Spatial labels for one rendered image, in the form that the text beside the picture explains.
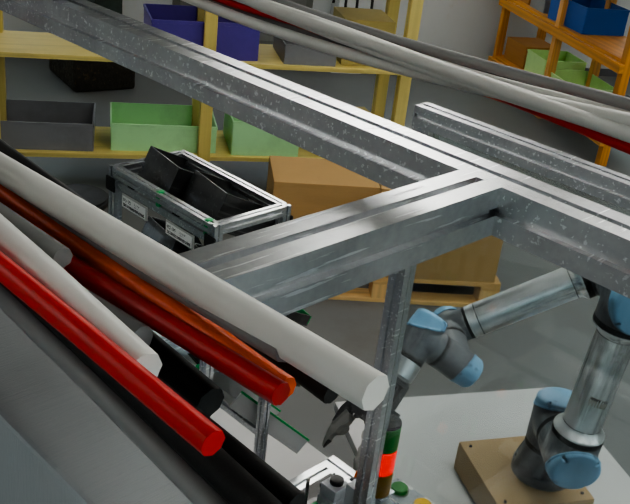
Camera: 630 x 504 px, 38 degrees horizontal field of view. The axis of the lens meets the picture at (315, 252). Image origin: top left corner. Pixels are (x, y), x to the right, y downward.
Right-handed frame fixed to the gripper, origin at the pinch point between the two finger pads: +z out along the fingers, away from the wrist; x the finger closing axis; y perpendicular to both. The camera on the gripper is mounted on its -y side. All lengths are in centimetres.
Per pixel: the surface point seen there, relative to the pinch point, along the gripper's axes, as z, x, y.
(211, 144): -94, 332, 232
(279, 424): 3.2, 21.2, 7.0
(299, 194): -87, 232, 214
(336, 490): 6.9, -1.8, 4.1
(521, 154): -51, -36, -65
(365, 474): -1.3, -19.5, -22.4
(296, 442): 4.9, 20.2, 15.6
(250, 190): -34, 29, -36
